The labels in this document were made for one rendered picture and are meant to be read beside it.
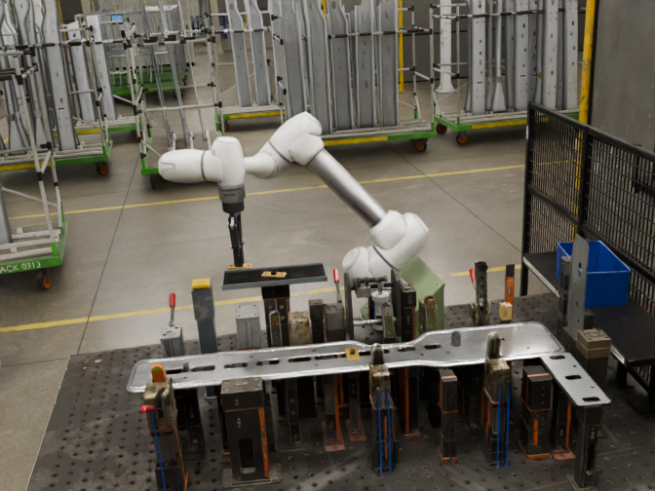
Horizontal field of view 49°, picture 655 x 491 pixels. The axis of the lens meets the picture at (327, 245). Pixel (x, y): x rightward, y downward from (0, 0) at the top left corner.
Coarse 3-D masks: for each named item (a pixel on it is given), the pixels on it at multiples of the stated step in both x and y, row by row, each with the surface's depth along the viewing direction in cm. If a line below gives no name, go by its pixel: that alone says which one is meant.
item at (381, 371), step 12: (384, 360) 218; (372, 372) 212; (384, 372) 211; (372, 384) 212; (384, 384) 211; (372, 396) 214; (384, 396) 213; (372, 408) 215; (384, 408) 214; (372, 420) 223; (384, 420) 217; (372, 432) 224; (384, 432) 218; (372, 444) 225; (384, 444) 219; (372, 456) 228; (384, 456) 221; (372, 468) 224; (384, 468) 222; (396, 468) 223
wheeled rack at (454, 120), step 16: (512, 0) 985; (432, 16) 962; (448, 16) 914; (464, 16) 917; (480, 16) 921; (448, 64) 994; (448, 112) 1021; (464, 112) 988; (512, 112) 974; (560, 112) 963; (576, 112) 965; (464, 128) 930; (480, 128) 934
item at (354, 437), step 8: (352, 376) 232; (352, 384) 234; (352, 392) 235; (352, 400) 236; (352, 408) 237; (360, 408) 237; (352, 416) 238; (360, 416) 238; (352, 424) 239; (360, 424) 239; (352, 432) 241; (360, 432) 240; (352, 440) 237; (360, 440) 237
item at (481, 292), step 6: (480, 264) 242; (480, 270) 240; (486, 270) 240; (480, 276) 244; (486, 276) 243; (480, 282) 244; (486, 282) 243; (480, 288) 244; (486, 288) 244; (480, 294) 245; (486, 294) 244; (486, 300) 244; (486, 306) 245
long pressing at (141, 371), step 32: (224, 352) 237; (256, 352) 236; (288, 352) 235; (320, 352) 234; (416, 352) 230; (480, 352) 228; (512, 352) 227; (544, 352) 226; (128, 384) 222; (192, 384) 220
